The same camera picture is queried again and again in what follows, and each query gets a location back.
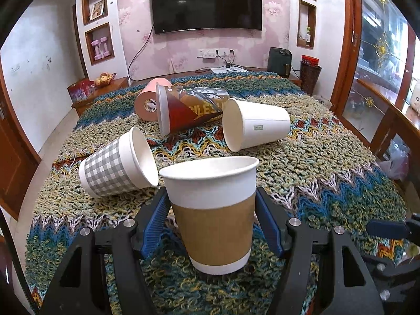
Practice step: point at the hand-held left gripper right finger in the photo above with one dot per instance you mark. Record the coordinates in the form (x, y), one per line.
(268, 226)

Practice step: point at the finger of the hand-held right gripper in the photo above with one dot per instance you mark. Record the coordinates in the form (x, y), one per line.
(390, 269)
(387, 229)

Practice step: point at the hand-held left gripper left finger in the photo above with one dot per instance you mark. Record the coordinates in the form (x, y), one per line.
(157, 224)

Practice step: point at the white cup with brown sleeve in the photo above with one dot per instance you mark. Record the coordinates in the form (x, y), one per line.
(213, 229)

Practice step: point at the grey checked paper cup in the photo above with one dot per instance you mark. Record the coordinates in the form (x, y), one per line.
(108, 170)

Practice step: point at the plain white paper cup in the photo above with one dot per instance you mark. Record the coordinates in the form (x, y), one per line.
(262, 128)

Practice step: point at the dark printed paper cup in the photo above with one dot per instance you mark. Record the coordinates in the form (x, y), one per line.
(187, 113)

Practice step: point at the pink paper cup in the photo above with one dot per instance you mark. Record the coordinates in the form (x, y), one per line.
(146, 105)

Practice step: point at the clear plastic bag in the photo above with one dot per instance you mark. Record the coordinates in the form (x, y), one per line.
(397, 162)

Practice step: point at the colourful knitted blanket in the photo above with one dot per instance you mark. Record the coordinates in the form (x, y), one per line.
(311, 170)

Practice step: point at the wooden chair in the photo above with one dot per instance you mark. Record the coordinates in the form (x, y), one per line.
(390, 118)

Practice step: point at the white kettle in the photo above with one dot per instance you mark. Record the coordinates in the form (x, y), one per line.
(416, 95)

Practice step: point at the low wooden cabinet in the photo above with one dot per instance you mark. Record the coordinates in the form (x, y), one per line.
(115, 87)

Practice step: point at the dark wicker bin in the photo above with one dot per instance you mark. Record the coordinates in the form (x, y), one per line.
(310, 78)

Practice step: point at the red gift box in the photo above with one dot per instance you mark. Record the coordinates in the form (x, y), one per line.
(80, 91)

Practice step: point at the bowl of fruit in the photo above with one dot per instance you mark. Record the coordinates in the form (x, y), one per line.
(105, 79)

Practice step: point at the brown wooden door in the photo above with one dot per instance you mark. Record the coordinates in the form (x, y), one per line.
(14, 157)

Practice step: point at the flat white box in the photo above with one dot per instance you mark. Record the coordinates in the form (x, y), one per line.
(229, 70)

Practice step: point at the black air fryer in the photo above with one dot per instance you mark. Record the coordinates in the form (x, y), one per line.
(279, 62)

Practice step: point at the red lidded container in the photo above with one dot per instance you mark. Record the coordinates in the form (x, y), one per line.
(310, 60)

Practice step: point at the pink dumbbell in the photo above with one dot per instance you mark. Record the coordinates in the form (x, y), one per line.
(105, 48)
(96, 50)

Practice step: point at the small potted plant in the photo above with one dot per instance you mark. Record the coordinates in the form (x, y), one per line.
(307, 35)

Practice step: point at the framed picture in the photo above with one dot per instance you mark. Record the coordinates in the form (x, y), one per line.
(97, 9)

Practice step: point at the white wall socket strip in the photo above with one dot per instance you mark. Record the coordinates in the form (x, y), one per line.
(210, 53)

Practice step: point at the black wall television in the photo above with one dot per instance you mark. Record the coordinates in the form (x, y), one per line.
(206, 5)

